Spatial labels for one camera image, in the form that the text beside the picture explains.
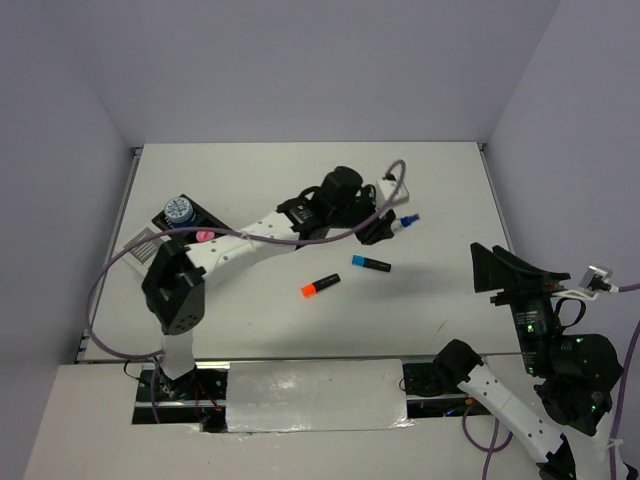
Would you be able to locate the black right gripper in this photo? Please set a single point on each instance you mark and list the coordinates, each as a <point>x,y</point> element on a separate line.
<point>510,271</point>

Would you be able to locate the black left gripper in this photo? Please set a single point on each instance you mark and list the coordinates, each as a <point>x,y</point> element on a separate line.
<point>379,230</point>

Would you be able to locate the clear glue bottle blue cap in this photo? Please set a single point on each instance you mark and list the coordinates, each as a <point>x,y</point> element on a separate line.
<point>400,224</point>

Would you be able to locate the blue highlighter marker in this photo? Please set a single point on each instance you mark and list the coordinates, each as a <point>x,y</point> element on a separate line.
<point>369,263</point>

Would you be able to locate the orange highlighter marker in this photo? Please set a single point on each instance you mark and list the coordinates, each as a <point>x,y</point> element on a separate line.
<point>320,285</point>

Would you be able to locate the pink capped crayon tube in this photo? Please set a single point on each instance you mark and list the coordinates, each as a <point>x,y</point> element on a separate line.
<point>204,236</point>

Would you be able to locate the blue slime jar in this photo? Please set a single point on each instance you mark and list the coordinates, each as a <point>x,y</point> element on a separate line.
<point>179,212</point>

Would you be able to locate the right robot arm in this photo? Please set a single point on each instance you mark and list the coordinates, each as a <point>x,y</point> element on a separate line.
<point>576,437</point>

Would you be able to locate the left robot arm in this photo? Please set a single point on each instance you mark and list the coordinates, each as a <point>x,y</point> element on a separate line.
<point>176,282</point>

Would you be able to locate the black slotted organizer box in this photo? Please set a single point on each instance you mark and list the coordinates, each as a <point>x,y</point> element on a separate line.
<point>203,218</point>

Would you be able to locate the silver taped front panel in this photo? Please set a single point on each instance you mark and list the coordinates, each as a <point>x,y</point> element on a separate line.
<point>315,396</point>

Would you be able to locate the white slotted organizer box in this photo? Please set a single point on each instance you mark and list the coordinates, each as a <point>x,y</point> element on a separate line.
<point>142,247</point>

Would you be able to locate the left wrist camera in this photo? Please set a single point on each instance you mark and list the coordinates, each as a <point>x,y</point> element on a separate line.
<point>390,192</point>

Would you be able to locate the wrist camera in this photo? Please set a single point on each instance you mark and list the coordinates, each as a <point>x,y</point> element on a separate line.
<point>390,192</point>
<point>595,281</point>

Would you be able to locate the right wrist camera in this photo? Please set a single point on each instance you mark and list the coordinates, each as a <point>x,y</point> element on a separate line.
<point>595,281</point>

